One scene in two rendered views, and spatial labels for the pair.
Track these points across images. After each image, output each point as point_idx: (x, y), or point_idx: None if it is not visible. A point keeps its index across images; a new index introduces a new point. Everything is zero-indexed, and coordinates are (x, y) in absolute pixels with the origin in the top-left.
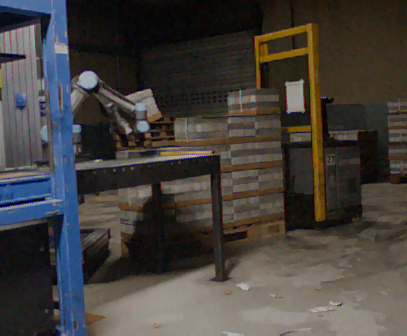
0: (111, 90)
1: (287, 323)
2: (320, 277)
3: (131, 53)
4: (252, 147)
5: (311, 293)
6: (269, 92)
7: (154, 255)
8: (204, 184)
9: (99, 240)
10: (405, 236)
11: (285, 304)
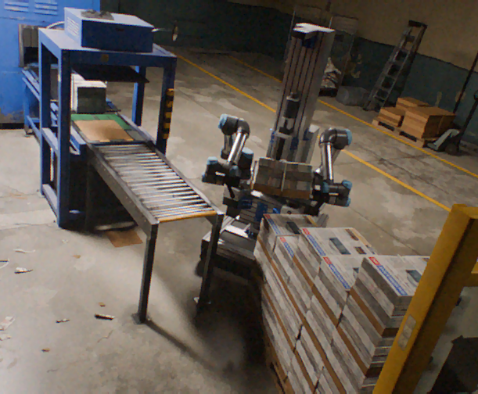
0: (235, 139)
1: (8, 296)
2: (73, 374)
3: None
4: (330, 329)
5: (43, 341)
6: (382, 284)
7: (246, 307)
8: (282, 300)
9: (250, 261)
10: None
11: (40, 315)
